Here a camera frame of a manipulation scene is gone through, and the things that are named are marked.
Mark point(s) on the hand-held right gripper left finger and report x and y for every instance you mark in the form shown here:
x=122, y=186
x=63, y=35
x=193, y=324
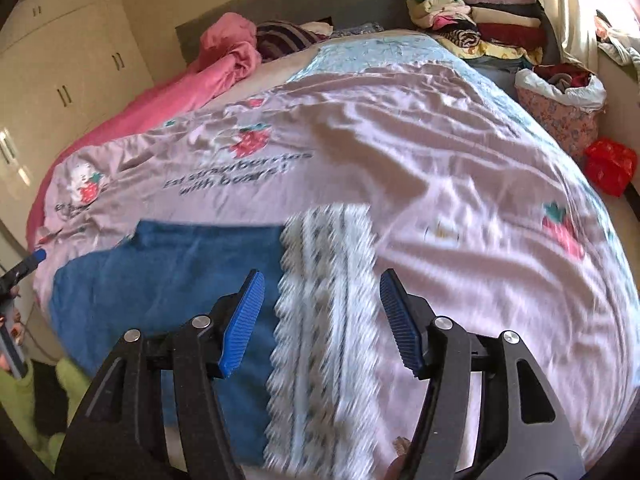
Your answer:
x=242, y=325

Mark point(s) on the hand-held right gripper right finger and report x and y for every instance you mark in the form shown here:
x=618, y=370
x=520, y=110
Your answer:
x=400, y=325

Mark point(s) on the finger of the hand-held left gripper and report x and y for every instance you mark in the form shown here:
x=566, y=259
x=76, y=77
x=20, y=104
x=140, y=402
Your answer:
x=32, y=259

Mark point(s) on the white patterned lace-edged cloth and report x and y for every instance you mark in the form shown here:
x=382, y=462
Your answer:
x=325, y=310

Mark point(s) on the blue denim pants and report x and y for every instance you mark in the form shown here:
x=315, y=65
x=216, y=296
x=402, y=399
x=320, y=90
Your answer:
x=165, y=280

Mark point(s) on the person's left hand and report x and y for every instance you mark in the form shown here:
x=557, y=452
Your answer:
x=16, y=329

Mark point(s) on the person's right hand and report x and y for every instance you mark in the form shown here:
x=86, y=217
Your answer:
x=399, y=460

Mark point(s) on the person's green clothing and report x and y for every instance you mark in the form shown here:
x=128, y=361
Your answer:
x=70, y=385

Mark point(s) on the pink strawberry printed blanket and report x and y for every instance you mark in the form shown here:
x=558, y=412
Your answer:
x=425, y=170

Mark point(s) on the pink quilt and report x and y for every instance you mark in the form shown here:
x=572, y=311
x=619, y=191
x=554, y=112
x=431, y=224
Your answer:
x=150, y=105

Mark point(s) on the cream wardrobe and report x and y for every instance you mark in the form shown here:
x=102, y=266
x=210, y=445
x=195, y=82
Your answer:
x=60, y=60

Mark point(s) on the beige bed sheet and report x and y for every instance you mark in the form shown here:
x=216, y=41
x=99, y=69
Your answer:
x=270, y=80

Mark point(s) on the floral fabric basket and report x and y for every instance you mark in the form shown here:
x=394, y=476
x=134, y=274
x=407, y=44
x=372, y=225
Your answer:
x=560, y=120

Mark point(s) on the red plastic bag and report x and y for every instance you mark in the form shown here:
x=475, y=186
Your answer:
x=607, y=165

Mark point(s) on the white plastic bag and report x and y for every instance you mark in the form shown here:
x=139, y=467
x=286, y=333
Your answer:
x=532, y=85

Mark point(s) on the dark striped pillow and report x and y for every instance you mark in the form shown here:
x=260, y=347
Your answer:
x=285, y=40

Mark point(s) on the blue floral cloth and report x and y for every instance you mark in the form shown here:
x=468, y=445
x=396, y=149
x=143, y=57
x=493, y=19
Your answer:
x=357, y=30

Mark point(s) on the pile of folded clothes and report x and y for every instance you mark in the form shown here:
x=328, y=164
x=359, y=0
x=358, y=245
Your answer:
x=480, y=20

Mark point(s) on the grey bed headboard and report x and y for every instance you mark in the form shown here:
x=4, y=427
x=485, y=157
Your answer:
x=300, y=0

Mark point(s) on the cream curtain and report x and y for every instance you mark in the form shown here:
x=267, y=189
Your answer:
x=565, y=10

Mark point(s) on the clothes on windowsill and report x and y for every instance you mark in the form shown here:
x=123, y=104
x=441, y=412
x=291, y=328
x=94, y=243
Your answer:
x=620, y=45

